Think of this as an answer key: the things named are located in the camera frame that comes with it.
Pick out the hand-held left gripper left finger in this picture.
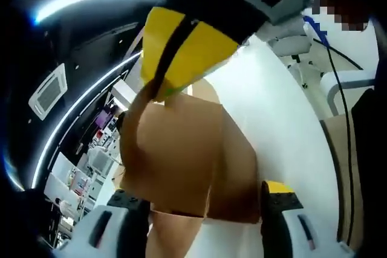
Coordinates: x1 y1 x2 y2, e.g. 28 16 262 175
56 189 151 258

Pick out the brown paper box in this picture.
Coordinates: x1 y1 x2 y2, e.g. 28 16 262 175
113 78 263 258

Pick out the white mesh office chair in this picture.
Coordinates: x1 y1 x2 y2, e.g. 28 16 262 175
88 145 115 175

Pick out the person's black clothing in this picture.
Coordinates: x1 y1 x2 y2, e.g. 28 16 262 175
350 87 387 250

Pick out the ceiling air conditioner unit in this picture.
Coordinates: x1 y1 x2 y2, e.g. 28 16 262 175
28 62 67 120

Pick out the purple wall screen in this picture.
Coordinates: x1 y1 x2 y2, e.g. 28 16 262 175
96 106 118 129

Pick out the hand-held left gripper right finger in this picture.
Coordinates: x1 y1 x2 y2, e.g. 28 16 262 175
260 179 358 258

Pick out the black cable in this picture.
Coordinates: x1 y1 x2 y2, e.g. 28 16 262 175
312 37 355 248

